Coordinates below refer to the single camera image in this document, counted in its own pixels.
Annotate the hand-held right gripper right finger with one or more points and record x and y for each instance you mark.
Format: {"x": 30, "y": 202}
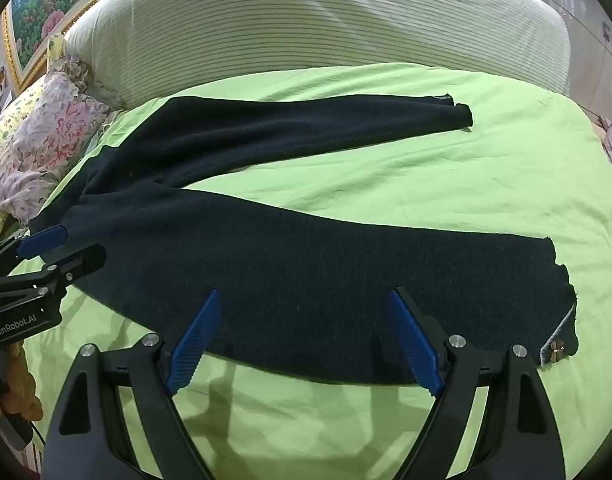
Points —
{"x": 415, "y": 345}

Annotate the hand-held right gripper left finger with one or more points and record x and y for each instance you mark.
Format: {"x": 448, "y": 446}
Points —
{"x": 196, "y": 340}

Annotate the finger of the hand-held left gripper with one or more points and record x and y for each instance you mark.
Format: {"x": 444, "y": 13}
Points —
{"x": 43, "y": 241}
{"x": 78, "y": 260}

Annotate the dark navy pants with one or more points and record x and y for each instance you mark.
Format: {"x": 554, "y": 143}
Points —
{"x": 286, "y": 270}

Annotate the person's left hand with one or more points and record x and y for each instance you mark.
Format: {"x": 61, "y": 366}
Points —
{"x": 25, "y": 382}

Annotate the pink floral pillow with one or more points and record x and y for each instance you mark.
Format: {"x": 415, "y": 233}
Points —
{"x": 46, "y": 130}

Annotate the yellow patterned pillow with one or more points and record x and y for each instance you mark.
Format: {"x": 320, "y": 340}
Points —
{"x": 11, "y": 115}

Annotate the light green bed sheet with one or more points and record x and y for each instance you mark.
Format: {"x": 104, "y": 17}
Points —
{"x": 385, "y": 185}

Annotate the grey floral pillow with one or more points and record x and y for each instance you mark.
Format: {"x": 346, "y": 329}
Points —
{"x": 86, "y": 80}

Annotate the gold framed floral picture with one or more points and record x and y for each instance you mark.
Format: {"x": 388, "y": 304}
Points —
{"x": 36, "y": 15}

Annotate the wall socket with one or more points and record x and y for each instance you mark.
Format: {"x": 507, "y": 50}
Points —
{"x": 605, "y": 31}

